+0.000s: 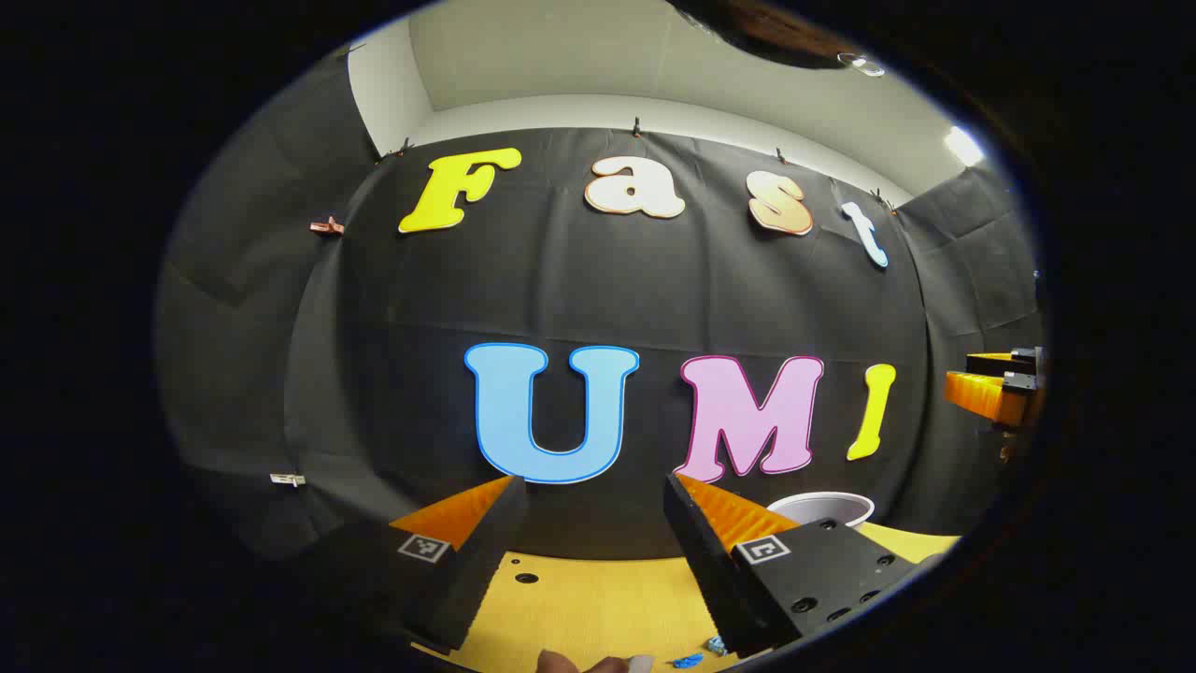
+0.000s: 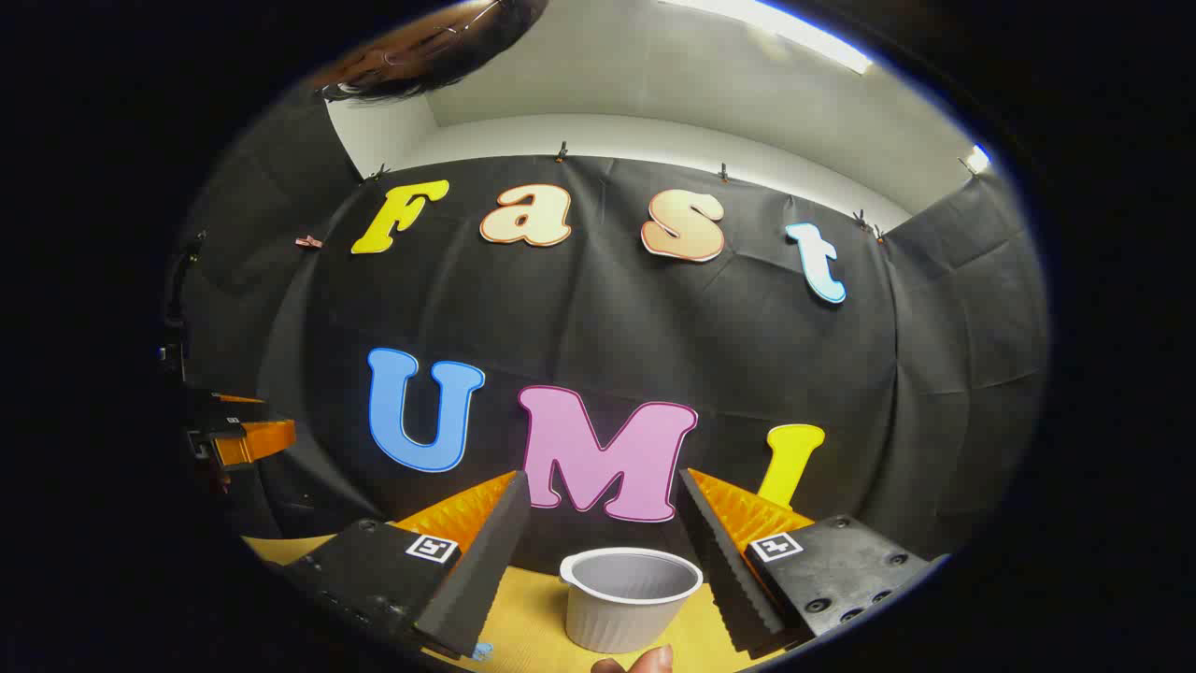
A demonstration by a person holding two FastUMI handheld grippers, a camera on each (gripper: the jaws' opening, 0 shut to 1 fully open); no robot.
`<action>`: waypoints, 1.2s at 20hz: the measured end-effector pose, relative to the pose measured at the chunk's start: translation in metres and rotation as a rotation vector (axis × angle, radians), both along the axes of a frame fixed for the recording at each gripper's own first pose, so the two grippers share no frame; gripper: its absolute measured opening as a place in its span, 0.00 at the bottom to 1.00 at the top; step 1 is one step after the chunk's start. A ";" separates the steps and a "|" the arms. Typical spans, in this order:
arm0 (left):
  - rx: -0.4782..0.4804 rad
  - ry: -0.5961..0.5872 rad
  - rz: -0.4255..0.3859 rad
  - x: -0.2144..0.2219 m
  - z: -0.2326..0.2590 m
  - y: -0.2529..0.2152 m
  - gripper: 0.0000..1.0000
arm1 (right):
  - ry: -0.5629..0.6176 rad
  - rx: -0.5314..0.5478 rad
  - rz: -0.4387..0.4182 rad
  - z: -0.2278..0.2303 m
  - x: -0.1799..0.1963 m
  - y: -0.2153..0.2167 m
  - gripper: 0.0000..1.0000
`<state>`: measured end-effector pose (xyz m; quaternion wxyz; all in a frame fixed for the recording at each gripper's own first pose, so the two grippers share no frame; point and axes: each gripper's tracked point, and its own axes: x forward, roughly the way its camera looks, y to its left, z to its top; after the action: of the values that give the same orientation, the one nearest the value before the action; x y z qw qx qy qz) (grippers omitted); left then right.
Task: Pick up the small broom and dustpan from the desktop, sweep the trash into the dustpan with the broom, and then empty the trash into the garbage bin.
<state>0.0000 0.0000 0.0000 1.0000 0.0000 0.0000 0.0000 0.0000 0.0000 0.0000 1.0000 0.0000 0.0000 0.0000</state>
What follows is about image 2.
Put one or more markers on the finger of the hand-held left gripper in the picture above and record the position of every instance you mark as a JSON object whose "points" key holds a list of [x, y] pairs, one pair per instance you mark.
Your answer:
{"points": [[252, 442], [238, 398]]}

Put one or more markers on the light blue paper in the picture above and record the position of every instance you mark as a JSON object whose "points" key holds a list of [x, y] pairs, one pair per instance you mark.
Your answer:
{"points": [[482, 651]]}

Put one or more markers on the white ribbed garbage bin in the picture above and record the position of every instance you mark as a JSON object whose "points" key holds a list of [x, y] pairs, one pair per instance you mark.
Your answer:
{"points": [[626, 617]]}

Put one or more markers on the wooden desktop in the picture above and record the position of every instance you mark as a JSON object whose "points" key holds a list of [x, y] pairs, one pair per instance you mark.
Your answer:
{"points": [[533, 617]]}

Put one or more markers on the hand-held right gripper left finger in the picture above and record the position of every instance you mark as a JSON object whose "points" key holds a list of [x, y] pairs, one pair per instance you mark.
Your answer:
{"points": [[486, 561]]}

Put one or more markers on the pink clip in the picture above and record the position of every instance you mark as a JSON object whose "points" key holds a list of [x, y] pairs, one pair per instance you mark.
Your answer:
{"points": [[308, 242]]}

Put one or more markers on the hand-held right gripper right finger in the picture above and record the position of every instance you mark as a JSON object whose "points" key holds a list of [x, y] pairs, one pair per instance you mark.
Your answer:
{"points": [[724, 561]]}

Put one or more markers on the black backdrop cloth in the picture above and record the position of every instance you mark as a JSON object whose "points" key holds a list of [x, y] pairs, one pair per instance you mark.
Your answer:
{"points": [[607, 327]]}

